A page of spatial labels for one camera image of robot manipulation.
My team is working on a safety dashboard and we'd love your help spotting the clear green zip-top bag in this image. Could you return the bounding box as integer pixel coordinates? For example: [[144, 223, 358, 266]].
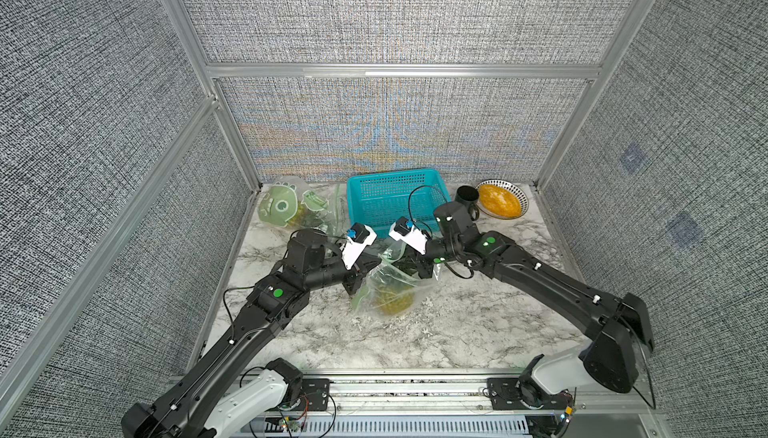
[[351, 241, 443, 319]]

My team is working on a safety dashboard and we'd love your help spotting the yellow pineapple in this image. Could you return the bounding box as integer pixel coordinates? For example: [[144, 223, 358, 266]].
[[373, 284, 415, 316]]

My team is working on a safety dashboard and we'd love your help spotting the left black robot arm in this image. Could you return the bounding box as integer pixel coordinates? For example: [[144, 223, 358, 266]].
[[121, 223, 381, 437]]

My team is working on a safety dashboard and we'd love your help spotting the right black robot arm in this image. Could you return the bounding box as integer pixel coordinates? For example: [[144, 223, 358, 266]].
[[389, 201, 654, 409]]

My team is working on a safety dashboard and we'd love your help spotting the teal plastic basket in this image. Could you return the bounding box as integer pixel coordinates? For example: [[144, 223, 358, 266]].
[[346, 168, 450, 238]]

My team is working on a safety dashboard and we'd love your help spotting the black mug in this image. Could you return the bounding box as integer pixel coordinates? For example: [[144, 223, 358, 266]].
[[454, 185, 480, 221]]

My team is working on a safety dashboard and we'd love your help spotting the patterned bowl with yellow food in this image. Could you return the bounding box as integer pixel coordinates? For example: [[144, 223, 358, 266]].
[[476, 179, 529, 220]]

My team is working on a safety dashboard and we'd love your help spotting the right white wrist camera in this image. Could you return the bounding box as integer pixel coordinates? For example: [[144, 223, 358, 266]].
[[388, 216, 428, 255]]

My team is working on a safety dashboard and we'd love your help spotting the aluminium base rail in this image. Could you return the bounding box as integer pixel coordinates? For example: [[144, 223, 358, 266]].
[[149, 369, 661, 438]]

